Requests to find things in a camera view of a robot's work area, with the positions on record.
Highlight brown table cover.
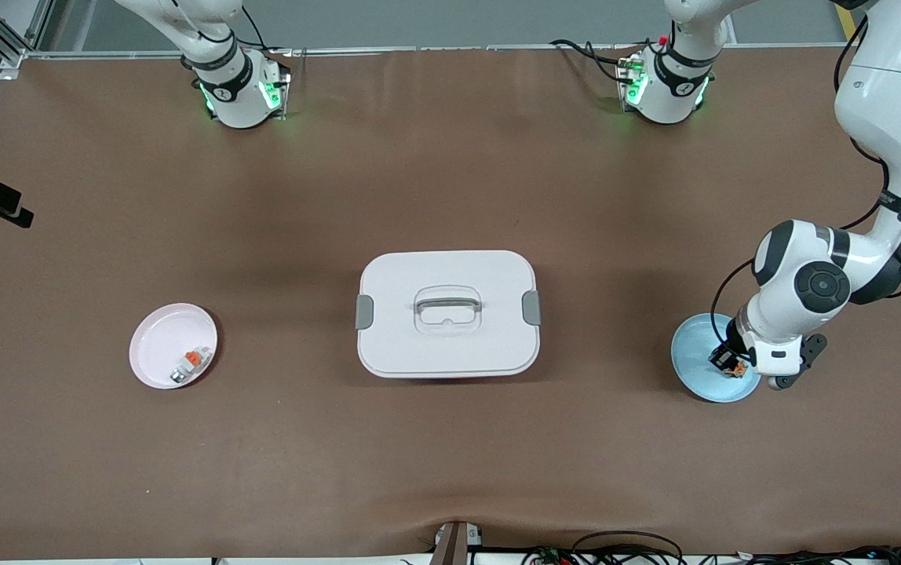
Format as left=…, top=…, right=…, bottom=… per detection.
left=0, top=43, right=901, bottom=562

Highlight white lidded storage box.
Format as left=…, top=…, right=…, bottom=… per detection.
left=355, top=250, right=543, bottom=380

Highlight black looped cable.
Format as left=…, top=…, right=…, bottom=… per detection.
left=572, top=530, right=684, bottom=565

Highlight black base cables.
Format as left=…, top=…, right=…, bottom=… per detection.
left=549, top=38, right=640, bottom=86

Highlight white orange green-button switch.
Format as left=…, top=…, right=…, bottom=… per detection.
left=170, top=347, right=213, bottom=386

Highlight grey metal bracket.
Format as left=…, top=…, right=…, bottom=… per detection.
left=429, top=520, right=484, bottom=565

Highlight light blue round plate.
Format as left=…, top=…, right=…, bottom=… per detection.
left=670, top=312, right=764, bottom=404

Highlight pink round plate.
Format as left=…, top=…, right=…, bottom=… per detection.
left=129, top=303, right=218, bottom=391

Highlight tangled coloured wire bundle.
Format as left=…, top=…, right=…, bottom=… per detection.
left=521, top=545, right=901, bottom=565

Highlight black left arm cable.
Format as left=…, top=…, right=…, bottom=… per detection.
left=711, top=16, right=901, bottom=346

